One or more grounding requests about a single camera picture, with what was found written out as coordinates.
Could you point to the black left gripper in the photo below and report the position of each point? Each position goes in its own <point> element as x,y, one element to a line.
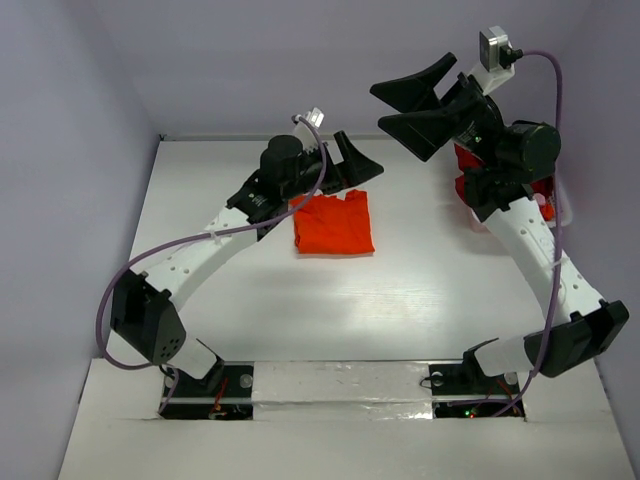
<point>333,163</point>

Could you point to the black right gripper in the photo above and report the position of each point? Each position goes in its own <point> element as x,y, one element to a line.
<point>463,108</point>

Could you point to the orange t-shirt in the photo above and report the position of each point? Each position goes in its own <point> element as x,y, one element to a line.
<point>330,225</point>

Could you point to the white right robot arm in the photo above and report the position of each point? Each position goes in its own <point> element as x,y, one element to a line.
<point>497,185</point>

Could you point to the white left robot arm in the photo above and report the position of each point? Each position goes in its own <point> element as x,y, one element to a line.
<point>145,306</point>

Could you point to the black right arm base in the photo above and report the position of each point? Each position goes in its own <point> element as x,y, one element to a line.
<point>459,393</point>

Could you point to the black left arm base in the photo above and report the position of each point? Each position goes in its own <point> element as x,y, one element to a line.
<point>229,399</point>

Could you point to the white plastic basket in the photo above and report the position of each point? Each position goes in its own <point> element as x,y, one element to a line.
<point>566,214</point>

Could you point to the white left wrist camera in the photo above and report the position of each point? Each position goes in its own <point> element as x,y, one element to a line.
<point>306,128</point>

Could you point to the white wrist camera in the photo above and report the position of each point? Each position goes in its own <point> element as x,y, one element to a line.
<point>495,57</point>
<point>306,128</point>

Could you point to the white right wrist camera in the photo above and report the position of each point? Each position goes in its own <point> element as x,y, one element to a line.
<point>495,57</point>

